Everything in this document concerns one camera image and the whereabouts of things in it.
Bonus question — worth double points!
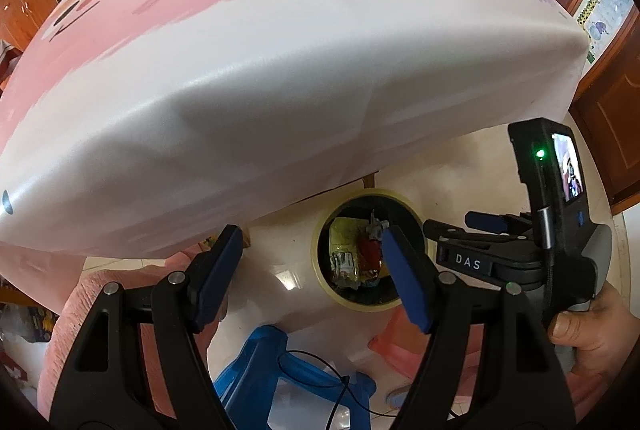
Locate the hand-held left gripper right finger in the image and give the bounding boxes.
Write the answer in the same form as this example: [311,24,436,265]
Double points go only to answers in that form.
[379,225,581,430]

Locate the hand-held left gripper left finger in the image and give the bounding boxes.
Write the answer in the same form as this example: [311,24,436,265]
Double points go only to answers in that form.
[48,223,245,430]

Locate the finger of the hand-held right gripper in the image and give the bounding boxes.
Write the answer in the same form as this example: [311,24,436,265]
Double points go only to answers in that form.
[424,219,539,245]
[465,211,540,234]

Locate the grey wrapper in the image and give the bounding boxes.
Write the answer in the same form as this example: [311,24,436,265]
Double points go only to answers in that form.
[366,209,391,241]

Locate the yellow green snack bag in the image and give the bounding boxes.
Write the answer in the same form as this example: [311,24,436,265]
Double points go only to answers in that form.
[329,217,373,256]

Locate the dark bin with yellow rim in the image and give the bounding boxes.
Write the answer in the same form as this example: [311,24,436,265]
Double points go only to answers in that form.
[311,189,432,311]

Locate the person's right hand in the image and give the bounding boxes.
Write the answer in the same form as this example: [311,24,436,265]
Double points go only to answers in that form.
[547,283,633,379]

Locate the green white wrapper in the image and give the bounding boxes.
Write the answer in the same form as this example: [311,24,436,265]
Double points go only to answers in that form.
[330,250,362,289]

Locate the pink plastic stool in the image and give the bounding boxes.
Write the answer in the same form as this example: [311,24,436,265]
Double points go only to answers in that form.
[367,305,438,382]

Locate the blue plastic stool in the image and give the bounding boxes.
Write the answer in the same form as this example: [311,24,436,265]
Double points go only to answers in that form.
[212,324,377,430]

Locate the plain wooden door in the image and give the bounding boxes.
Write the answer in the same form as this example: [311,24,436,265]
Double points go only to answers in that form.
[570,10,640,216]

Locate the person's pink trousers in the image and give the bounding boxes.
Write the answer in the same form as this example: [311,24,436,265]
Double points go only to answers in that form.
[37,250,228,430]

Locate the thin black cable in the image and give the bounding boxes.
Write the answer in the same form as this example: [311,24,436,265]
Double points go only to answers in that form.
[276,349,383,430]

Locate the colourful wall poster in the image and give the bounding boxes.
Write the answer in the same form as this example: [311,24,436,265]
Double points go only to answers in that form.
[575,0,637,64]

